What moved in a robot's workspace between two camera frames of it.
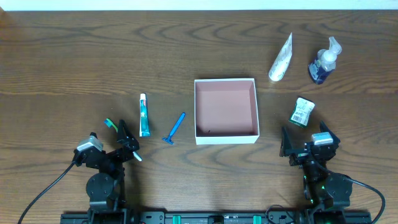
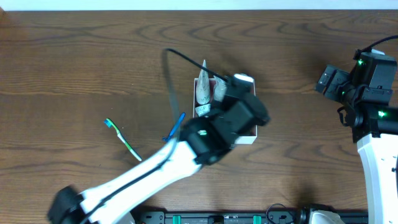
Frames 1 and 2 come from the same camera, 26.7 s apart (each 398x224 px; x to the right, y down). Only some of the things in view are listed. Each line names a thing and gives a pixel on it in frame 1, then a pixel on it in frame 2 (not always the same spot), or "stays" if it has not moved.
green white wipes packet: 302,111 to 203,110
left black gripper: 109,154 to 229,94
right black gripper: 305,154 to 325,81
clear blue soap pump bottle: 321,70 to 220,90
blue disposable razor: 176,127 stays
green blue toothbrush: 108,122 stays
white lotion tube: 282,65 to 203,87
